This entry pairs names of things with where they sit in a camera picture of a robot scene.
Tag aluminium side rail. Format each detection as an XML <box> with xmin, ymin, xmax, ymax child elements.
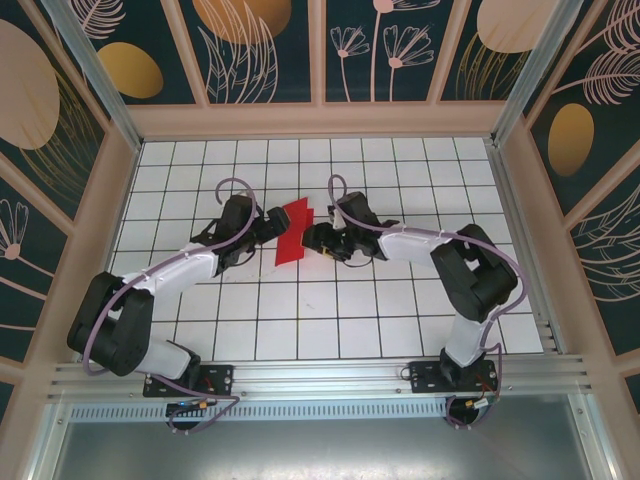
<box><xmin>487</xmin><ymin>142</ymin><xmax>569</xmax><ymax>357</ymax></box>

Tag long aluminium base rail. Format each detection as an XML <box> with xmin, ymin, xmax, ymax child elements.
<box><xmin>46</xmin><ymin>353</ymin><xmax>595</xmax><ymax>402</ymax></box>

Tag aluminium corner post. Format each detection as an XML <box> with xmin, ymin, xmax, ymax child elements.
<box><xmin>42</xmin><ymin>0</ymin><xmax>144</xmax><ymax>154</ymax></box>
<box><xmin>488</xmin><ymin>0</ymin><xmax>589</xmax><ymax>147</ymax></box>

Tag grey metal sheet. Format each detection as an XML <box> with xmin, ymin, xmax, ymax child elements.
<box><xmin>29</xmin><ymin>392</ymin><xmax>619</xmax><ymax>480</ymax></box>

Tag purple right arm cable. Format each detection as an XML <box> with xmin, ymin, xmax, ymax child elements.
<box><xmin>326</xmin><ymin>173</ymin><xmax>529</xmax><ymax>431</ymax></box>

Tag wall panel pink feather leaves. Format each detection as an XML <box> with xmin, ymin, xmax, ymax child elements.
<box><xmin>569</xmin><ymin>187</ymin><xmax>640</xmax><ymax>356</ymax></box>

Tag red paper sheet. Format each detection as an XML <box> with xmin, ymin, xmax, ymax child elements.
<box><xmin>273</xmin><ymin>197</ymin><xmax>316</xmax><ymax>266</ymax></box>

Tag perforated metal cable duct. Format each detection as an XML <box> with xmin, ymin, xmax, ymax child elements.
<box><xmin>69</xmin><ymin>403</ymin><xmax>576</xmax><ymax>422</ymax></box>

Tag wall panel gold circle leaves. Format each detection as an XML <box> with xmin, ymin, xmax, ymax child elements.
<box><xmin>179</xmin><ymin>0</ymin><xmax>314</xmax><ymax>105</ymax></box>

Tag wall panel single flower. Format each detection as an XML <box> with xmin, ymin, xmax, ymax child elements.
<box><xmin>0</xmin><ymin>164</ymin><xmax>69</xmax><ymax>361</ymax></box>

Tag wall panel with pink flowers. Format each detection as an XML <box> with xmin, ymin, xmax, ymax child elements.
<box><xmin>324</xmin><ymin>0</ymin><xmax>441</xmax><ymax>104</ymax></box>

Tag wall panel large pale circle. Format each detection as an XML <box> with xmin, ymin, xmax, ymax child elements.
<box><xmin>0</xmin><ymin>17</ymin><xmax>110</xmax><ymax>226</ymax></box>

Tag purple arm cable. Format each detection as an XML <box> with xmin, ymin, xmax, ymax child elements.
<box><xmin>326</xmin><ymin>173</ymin><xmax>529</xmax><ymax>431</ymax></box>
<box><xmin>81</xmin><ymin>176</ymin><xmax>259</xmax><ymax>437</ymax></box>

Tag wall panel pale circle stems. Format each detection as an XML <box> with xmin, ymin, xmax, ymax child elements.
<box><xmin>438</xmin><ymin>0</ymin><xmax>544</xmax><ymax>104</ymax></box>

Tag wall panel with gold oval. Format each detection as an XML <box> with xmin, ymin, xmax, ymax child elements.
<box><xmin>67</xmin><ymin>0</ymin><xmax>197</xmax><ymax>106</ymax></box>

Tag wall panel gold oval feathers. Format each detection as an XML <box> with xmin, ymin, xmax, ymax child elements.
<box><xmin>527</xmin><ymin>0</ymin><xmax>640</xmax><ymax>216</ymax></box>

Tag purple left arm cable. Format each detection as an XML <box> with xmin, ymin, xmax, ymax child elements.
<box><xmin>81</xmin><ymin>176</ymin><xmax>259</xmax><ymax>437</ymax></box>

